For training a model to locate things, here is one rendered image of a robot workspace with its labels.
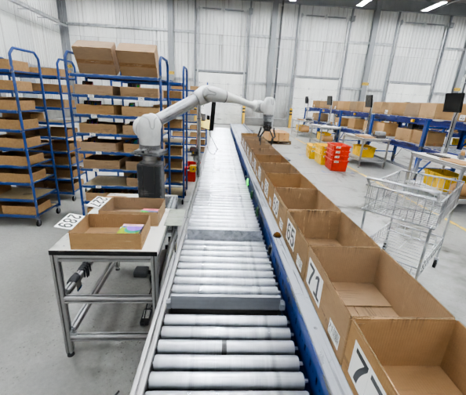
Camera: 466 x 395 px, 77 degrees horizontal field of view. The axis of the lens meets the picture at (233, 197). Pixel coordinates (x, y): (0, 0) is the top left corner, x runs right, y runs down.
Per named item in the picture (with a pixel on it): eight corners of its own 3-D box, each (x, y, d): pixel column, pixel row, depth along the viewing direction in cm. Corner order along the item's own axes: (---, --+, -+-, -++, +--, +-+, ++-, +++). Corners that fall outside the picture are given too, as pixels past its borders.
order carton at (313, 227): (283, 238, 156) (286, 208, 150) (336, 240, 158) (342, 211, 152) (303, 282, 119) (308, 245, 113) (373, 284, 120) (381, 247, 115)
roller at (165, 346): (151, 357, 101) (154, 351, 106) (300, 358, 103) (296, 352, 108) (152, 342, 101) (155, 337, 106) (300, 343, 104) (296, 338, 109)
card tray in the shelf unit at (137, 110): (121, 115, 316) (121, 106, 313) (130, 114, 345) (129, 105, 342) (158, 117, 318) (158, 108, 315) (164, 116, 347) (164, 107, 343)
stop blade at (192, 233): (187, 241, 181) (187, 228, 178) (260, 244, 183) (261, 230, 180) (187, 242, 180) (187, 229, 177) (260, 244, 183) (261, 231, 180)
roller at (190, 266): (176, 268, 156) (176, 260, 154) (271, 270, 159) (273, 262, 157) (174, 273, 151) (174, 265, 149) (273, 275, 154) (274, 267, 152)
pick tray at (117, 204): (114, 209, 217) (112, 196, 214) (165, 211, 219) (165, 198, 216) (99, 225, 190) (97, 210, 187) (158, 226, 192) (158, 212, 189)
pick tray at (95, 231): (89, 227, 185) (87, 213, 182) (151, 228, 189) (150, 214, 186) (70, 249, 158) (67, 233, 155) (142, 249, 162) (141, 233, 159)
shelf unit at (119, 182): (83, 228, 352) (61, 48, 289) (99, 212, 398) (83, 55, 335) (165, 230, 357) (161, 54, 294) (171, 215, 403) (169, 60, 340)
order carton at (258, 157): (253, 170, 304) (253, 154, 299) (280, 171, 306) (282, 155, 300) (256, 179, 267) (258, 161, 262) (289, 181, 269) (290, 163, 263)
